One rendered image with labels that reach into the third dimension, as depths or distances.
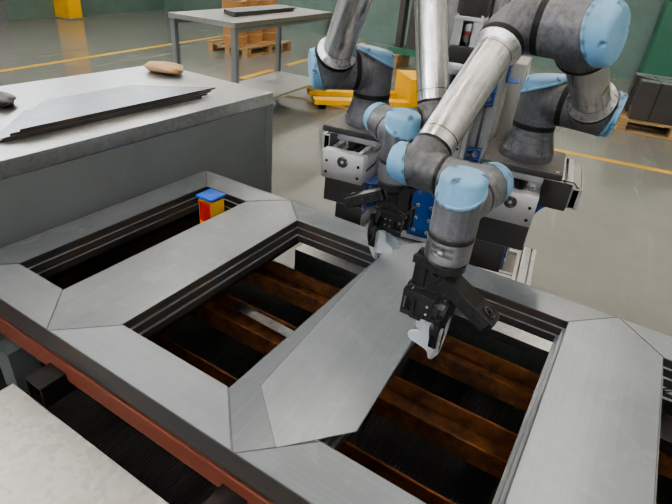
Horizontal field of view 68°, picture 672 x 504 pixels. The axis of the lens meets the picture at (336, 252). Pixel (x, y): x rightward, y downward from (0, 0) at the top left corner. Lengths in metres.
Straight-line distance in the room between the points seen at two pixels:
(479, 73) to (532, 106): 0.50
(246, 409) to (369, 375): 0.22
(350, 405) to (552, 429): 0.33
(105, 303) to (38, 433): 0.25
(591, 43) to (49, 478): 1.18
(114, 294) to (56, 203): 0.39
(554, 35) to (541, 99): 0.42
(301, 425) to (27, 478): 0.44
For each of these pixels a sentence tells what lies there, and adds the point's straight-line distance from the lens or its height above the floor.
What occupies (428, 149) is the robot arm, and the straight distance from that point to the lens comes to 0.92.
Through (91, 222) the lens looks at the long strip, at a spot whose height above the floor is 0.87.
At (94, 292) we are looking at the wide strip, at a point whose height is 0.87.
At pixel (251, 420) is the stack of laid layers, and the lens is 0.83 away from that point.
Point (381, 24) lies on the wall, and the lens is 11.41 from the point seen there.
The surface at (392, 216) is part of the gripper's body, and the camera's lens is 1.12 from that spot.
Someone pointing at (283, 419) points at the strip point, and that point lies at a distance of 0.83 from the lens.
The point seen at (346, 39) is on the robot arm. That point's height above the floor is 1.31.
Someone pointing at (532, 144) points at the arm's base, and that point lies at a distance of 1.52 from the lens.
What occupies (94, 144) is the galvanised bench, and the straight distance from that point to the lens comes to 1.44.
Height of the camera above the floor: 1.50
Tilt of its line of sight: 31 degrees down
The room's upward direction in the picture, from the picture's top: 6 degrees clockwise
